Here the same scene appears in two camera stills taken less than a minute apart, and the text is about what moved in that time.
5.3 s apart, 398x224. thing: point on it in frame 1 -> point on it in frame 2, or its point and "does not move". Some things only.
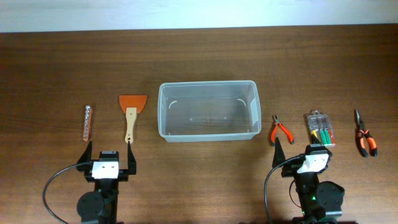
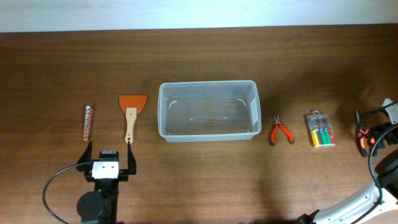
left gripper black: (84, 164) does not move
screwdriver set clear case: (321, 126) does not move
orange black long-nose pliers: (364, 134) does not move
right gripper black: (290, 168) -> (376, 130)
